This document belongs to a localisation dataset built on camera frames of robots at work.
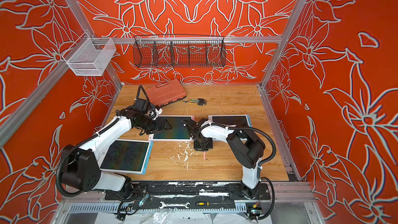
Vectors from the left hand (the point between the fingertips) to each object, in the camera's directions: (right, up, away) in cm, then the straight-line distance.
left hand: (166, 127), depth 82 cm
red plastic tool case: (-6, +20, +25) cm, 33 cm away
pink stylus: (+21, -16, +2) cm, 26 cm away
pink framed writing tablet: (+5, -5, +12) cm, 14 cm away
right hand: (+18, -13, +5) cm, 23 cm away
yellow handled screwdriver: (+21, -33, -13) cm, 41 cm away
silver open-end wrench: (+1, -33, -13) cm, 36 cm away
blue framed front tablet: (-21, -16, +2) cm, 27 cm away
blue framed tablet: (+45, +2, +18) cm, 48 cm away
